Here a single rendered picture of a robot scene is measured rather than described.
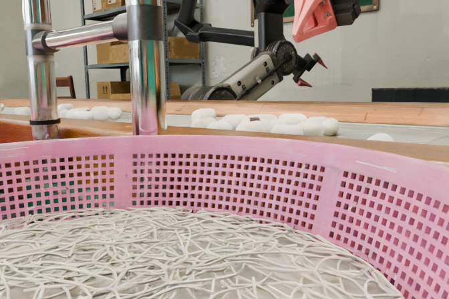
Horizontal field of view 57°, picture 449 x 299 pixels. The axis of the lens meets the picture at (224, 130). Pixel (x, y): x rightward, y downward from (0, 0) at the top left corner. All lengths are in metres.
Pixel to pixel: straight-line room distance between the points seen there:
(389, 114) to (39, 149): 0.45
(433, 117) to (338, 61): 2.16
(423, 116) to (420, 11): 2.01
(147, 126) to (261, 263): 0.13
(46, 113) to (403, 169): 0.31
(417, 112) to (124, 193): 0.43
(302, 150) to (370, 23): 2.45
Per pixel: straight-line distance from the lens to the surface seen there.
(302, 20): 0.59
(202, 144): 0.24
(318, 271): 0.17
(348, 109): 0.62
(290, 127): 0.41
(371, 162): 0.19
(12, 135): 0.52
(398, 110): 0.59
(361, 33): 2.67
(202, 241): 0.19
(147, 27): 0.27
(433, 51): 2.53
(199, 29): 1.84
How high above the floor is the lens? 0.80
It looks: 7 degrees down
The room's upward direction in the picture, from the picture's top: 1 degrees counter-clockwise
